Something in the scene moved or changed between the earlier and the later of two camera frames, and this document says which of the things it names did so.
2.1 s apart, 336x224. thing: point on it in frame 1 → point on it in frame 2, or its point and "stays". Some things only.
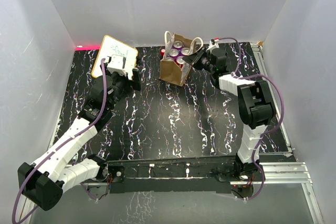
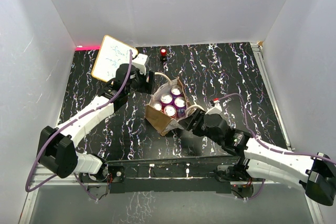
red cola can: x=179 y=61 → x=170 y=110
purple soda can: x=185 y=51 → x=179 y=102
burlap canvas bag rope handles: x=170 y=72 → x=165 y=124
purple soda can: x=173 y=52 → x=166 y=98
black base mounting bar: x=195 y=174 stays
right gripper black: x=192 y=58 → x=192 y=123
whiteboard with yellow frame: x=109 y=46 stays
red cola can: x=169 y=59 → x=157 y=105
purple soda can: x=178 y=45 → x=176 y=91
